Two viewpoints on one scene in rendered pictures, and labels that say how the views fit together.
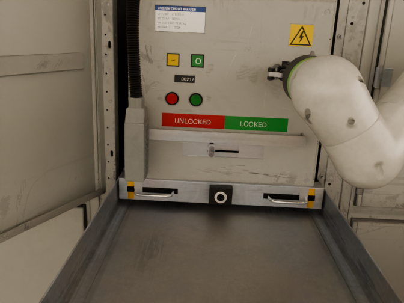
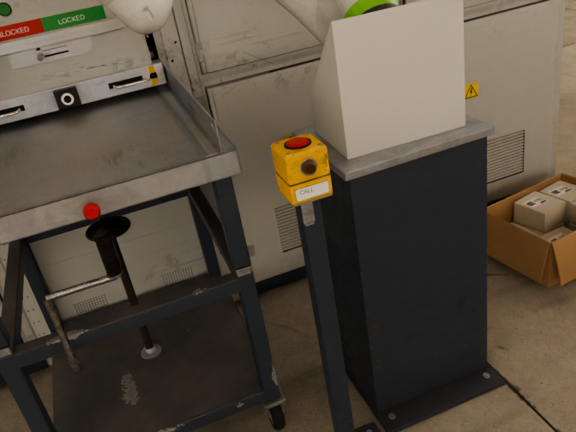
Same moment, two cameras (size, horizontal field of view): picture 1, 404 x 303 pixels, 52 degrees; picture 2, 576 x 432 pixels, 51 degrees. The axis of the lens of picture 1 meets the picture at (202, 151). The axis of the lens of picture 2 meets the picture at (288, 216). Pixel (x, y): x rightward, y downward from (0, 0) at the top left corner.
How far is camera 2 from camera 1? 0.71 m
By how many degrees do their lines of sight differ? 19
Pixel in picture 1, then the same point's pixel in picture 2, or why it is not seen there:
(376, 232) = (230, 93)
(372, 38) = not seen: outside the picture
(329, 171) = (166, 48)
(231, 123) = (49, 24)
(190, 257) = (50, 147)
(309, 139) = not seen: hidden behind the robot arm
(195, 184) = (39, 95)
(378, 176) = (150, 18)
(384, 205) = (227, 65)
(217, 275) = (75, 148)
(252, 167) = (87, 62)
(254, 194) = (99, 87)
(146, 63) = not seen: outside the picture
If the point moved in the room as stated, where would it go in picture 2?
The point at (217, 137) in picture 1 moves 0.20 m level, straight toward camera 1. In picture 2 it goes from (40, 40) to (38, 55)
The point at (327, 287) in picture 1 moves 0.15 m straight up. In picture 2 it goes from (165, 127) to (148, 65)
